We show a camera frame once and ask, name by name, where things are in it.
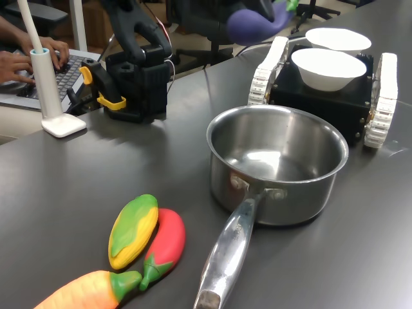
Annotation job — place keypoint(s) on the purple toy aubergine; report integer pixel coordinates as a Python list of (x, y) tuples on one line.
[(248, 27)]

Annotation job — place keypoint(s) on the person's left hand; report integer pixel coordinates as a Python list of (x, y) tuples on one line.
[(58, 51)]

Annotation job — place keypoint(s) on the person's right hand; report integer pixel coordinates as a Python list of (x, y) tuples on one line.
[(16, 66)]

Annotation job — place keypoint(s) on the black chair wheel base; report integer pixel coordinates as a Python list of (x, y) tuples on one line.
[(317, 8)]

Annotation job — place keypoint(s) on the white bowl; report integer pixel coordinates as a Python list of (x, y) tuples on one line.
[(338, 38), (328, 71)]

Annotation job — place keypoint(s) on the black white-tracked small vehicle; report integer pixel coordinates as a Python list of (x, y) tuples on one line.
[(322, 106)]

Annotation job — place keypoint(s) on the black and yellow clip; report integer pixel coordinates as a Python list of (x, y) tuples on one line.
[(104, 83)]

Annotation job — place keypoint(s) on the white upright pole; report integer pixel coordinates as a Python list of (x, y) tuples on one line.
[(78, 25)]

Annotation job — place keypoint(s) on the clear tape strip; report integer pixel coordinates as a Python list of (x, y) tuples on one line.
[(397, 151)]

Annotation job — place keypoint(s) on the silver laptop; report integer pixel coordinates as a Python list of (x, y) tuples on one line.
[(72, 74)]

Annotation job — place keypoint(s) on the grey office chair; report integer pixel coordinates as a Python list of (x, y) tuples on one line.
[(42, 13)]

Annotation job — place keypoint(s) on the red toy chilli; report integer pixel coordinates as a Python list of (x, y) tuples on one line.
[(169, 238)]

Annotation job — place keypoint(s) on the yellow green toy corn cob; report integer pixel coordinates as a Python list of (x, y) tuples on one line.
[(132, 231)]

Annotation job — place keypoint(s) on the orange toy carrot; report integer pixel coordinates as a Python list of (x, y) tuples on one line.
[(87, 293)]

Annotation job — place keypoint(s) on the white post with square foot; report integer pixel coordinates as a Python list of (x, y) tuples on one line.
[(48, 90)]

